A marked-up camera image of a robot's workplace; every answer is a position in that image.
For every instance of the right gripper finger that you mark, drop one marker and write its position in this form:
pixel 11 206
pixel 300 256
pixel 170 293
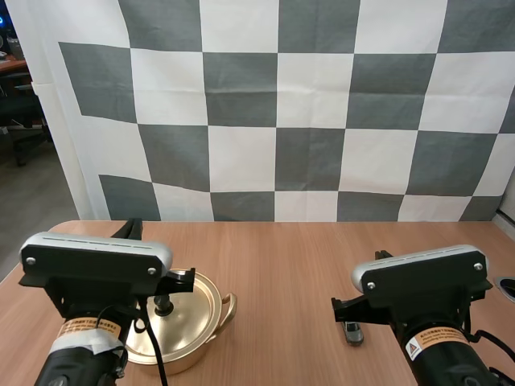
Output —
pixel 383 255
pixel 352 311

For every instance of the gold lid with black knob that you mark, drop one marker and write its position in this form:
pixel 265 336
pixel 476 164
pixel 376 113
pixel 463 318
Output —
pixel 189 321

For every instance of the small grey toy car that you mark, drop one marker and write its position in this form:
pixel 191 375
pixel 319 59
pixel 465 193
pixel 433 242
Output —
pixel 354 333

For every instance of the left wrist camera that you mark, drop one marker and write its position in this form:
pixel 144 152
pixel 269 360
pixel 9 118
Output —
pixel 92 257

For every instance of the black office chair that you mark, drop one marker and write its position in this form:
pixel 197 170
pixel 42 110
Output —
pixel 20 108

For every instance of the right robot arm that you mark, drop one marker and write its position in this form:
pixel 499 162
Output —
pixel 446 358

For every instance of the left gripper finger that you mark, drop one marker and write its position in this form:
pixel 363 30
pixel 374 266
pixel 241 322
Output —
pixel 132 230
pixel 183 279

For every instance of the checked cloth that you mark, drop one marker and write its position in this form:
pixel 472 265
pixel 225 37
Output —
pixel 281 120

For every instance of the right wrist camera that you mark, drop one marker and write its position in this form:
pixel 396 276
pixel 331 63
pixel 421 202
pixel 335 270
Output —
pixel 422 273

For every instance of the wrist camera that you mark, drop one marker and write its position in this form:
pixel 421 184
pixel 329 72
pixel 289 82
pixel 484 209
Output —
pixel 92 257
pixel 422 273

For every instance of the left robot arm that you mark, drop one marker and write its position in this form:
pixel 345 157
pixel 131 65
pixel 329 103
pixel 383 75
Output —
pixel 82 362

